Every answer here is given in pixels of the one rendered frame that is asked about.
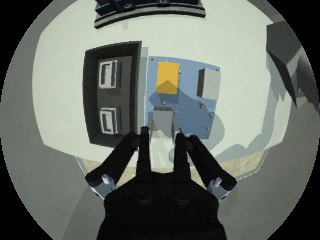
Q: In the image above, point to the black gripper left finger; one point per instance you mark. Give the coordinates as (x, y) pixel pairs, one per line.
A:
(104, 178)

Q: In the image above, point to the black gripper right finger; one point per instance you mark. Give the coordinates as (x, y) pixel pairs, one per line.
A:
(217, 181)

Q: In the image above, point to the yellow rectangular block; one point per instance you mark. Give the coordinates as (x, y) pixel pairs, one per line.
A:
(167, 78)

